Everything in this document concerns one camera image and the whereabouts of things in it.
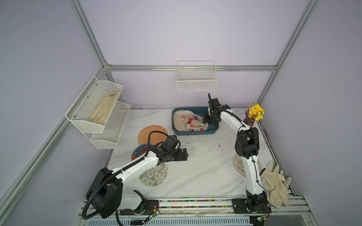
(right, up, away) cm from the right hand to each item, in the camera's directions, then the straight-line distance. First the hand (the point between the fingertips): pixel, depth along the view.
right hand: (202, 122), depth 102 cm
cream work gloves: (+39, -34, -22) cm, 56 cm away
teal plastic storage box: (0, +10, +12) cm, 16 cm away
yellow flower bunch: (+31, +7, -16) cm, 36 cm away
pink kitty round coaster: (-17, +9, +11) cm, 22 cm away
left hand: (-15, -21, -18) cm, 32 cm away
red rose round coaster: (-6, 0, +6) cm, 8 cm away
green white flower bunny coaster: (-31, -32, -18) cm, 48 cm away
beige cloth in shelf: (-61, +8, -22) cm, 65 cm away
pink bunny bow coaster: (-18, +4, +9) cm, 20 cm away
